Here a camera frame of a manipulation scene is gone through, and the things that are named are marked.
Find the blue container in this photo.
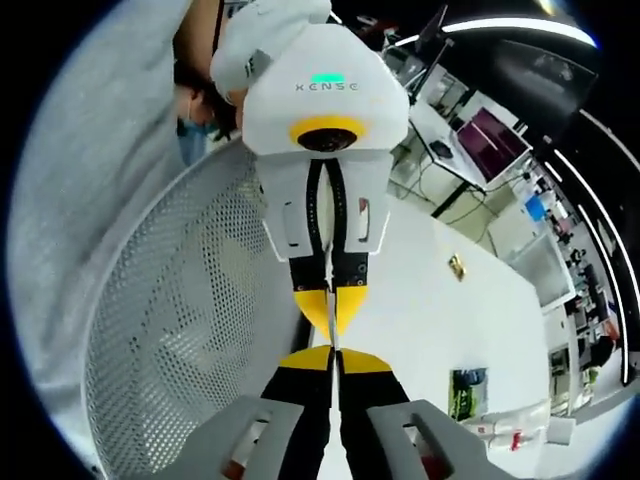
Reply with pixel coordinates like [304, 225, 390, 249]
[524, 193, 550, 221]

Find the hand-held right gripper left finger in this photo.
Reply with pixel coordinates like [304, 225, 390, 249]
[199, 344, 334, 480]

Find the white chair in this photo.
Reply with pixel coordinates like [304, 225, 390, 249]
[548, 417, 577, 447]

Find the white standing desk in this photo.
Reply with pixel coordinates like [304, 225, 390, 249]
[394, 89, 534, 216]

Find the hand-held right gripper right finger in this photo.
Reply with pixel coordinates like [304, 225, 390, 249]
[337, 350, 489, 480]

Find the long curved ceiling light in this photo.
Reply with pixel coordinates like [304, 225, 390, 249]
[442, 17, 599, 49]

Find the large black display screen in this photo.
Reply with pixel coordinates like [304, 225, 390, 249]
[492, 39, 600, 132]

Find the gold foil sample packet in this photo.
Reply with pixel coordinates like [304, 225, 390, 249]
[448, 253, 470, 283]

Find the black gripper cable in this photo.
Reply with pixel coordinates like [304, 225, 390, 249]
[212, 0, 225, 51]

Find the desk computer screen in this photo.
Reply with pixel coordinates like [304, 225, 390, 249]
[454, 107, 534, 187]

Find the red-collared white skincare bottle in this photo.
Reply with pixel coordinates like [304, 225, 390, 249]
[487, 430, 546, 454]

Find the white partition cabinet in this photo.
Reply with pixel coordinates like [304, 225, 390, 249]
[499, 219, 576, 314]

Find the green skincare sample packet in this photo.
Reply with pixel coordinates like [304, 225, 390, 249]
[448, 367, 490, 422]

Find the grey mesh office chair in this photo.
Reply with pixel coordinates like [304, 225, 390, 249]
[82, 142, 321, 480]

